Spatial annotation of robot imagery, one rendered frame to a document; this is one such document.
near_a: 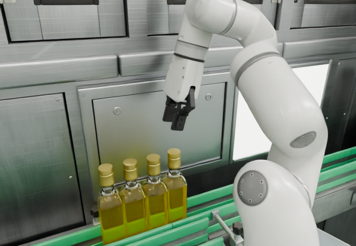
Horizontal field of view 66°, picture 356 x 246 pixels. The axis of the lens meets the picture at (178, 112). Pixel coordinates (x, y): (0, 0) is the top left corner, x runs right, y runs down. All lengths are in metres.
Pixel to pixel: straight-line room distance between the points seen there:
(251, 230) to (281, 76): 0.21
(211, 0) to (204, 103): 0.40
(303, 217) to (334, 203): 0.88
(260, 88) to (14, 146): 0.62
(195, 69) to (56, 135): 0.41
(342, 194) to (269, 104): 0.87
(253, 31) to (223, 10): 0.09
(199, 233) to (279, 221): 0.52
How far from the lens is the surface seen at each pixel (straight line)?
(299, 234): 0.34
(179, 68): 0.61
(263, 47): 0.45
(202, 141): 0.90
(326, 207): 1.19
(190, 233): 0.81
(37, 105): 0.76
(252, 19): 0.58
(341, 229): 1.71
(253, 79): 0.42
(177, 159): 0.70
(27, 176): 0.85
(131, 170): 0.67
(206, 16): 0.53
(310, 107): 0.39
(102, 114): 0.74
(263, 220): 0.34
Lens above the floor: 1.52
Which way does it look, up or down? 22 degrees down
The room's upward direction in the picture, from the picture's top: straight up
